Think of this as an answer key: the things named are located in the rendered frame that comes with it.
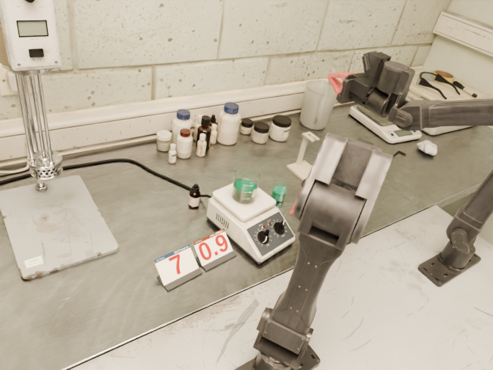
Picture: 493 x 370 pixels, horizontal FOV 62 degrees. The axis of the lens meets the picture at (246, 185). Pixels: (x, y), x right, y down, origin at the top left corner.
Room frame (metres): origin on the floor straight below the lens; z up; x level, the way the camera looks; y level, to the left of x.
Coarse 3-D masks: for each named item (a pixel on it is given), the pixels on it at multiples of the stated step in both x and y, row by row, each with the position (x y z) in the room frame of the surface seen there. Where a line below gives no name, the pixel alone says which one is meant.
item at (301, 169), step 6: (306, 132) 1.13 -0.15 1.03; (306, 138) 1.11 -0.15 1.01; (312, 138) 1.09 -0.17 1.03; (318, 138) 1.10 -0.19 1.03; (306, 144) 1.12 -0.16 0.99; (300, 150) 1.12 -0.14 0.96; (300, 156) 1.12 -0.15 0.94; (300, 162) 1.12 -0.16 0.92; (306, 162) 1.14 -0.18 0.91; (288, 168) 1.10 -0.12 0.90; (294, 168) 1.09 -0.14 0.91; (300, 168) 1.10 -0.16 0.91; (306, 168) 1.11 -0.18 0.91; (300, 174) 1.07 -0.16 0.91; (306, 174) 1.08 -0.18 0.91
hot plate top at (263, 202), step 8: (232, 184) 0.84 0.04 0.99; (216, 192) 0.79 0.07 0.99; (224, 192) 0.80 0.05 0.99; (264, 192) 0.83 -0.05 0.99; (224, 200) 0.77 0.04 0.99; (232, 200) 0.77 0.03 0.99; (256, 200) 0.79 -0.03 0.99; (264, 200) 0.80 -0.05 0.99; (272, 200) 0.80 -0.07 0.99; (232, 208) 0.74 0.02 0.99; (240, 208) 0.75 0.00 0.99; (248, 208) 0.75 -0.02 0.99; (256, 208) 0.76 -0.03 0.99; (264, 208) 0.77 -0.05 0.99; (240, 216) 0.72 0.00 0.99; (248, 216) 0.73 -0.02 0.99
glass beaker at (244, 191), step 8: (240, 168) 0.81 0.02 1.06; (248, 168) 0.82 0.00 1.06; (256, 168) 0.82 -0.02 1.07; (240, 176) 0.81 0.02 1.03; (248, 176) 0.82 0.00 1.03; (256, 176) 0.81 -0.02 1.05; (240, 184) 0.76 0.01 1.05; (248, 184) 0.76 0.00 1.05; (256, 184) 0.77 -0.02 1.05; (232, 192) 0.78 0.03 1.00; (240, 192) 0.76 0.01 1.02; (248, 192) 0.76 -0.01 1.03; (256, 192) 0.78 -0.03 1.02; (240, 200) 0.76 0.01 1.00; (248, 200) 0.76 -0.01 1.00
